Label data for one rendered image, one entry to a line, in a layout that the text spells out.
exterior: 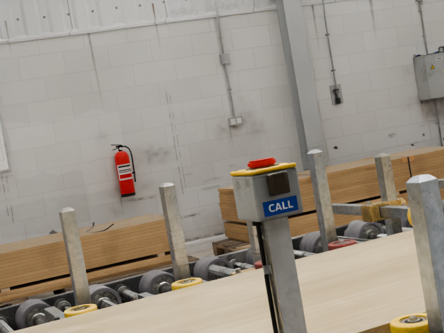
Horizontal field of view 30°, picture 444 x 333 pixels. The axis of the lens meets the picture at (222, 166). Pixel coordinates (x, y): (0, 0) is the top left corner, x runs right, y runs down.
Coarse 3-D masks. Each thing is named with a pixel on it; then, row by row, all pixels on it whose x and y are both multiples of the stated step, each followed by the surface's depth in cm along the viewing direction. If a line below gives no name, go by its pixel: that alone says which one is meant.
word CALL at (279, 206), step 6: (282, 198) 112; (288, 198) 112; (294, 198) 112; (264, 204) 111; (270, 204) 111; (276, 204) 111; (282, 204) 112; (288, 204) 112; (294, 204) 112; (264, 210) 111; (270, 210) 111; (276, 210) 111; (282, 210) 112; (288, 210) 112; (294, 210) 112
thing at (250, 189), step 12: (252, 168) 113; (264, 168) 111; (276, 168) 112; (288, 168) 112; (240, 180) 113; (252, 180) 110; (264, 180) 111; (240, 192) 114; (252, 192) 111; (264, 192) 111; (300, 192) 113; (240, 204) 115; (252, 204) 111; (300, 204) 113; (240, 216) 116; (252, 216) 112; (264, 216) 111; (276, 216) 111
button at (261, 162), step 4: (256, 160) 114; (260, 160) 113; (264, 160) 113; (268, 160) 113; (272, 160) 113; (248, 164) 114; (252, 164) 113; (256, 164) 113; (260, 164) 113; (264, 164) 113; (268, 164) 113; (272, 164) 114
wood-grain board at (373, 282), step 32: (320, 256) 217; (352, 256) 210; (384, 256) 203; (416, 256) 196; (192, 288) 204; (224, 288) 198; (256, 288) 191; (320, 288) 180; (352, 288) 174; (384, 288) 170; (416, 288) 165; (64, 320) 192; (96, 320) 186; (128, 320) 180; (160, 320) 175; (192, 320) 170; (224, 320) 165; (256, 320) 161; (320, 320) 153; (352, 320) 149; (384, 320) 145
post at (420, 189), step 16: (416, 176) 125; (432, 176) 124; (416, 192) 124; (432, 192) 124; (416, 208) 125; (432, 208) 124; (416, 224) 125; (432, 224) 124; (416, 240) 126; (432, 240) 124; (432, 256) 124; (432, 272) 124; (432, 288) 125; (432, 304) 125; (432, 320) 126
